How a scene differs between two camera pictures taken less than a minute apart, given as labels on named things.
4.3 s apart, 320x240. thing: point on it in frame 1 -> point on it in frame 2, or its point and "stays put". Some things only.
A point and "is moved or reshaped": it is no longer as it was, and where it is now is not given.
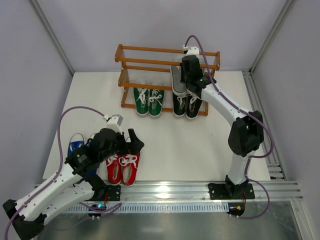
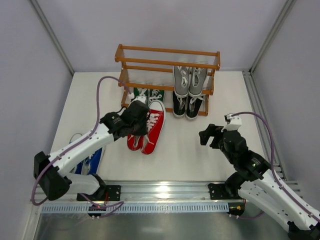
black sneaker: x=179 y=105 stays put
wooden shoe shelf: x=150 y=67 stays put
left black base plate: x=114 y=192 stays put
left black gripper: x=124 y=144 -> x=141 y=122
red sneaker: x=114 y=169 is moved or reshaped
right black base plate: x=222 y=191 stays put
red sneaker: x=129 y=163 -> x=155 y=122
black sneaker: x=192 y=106 stays put
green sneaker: x=156 y=101 stays put
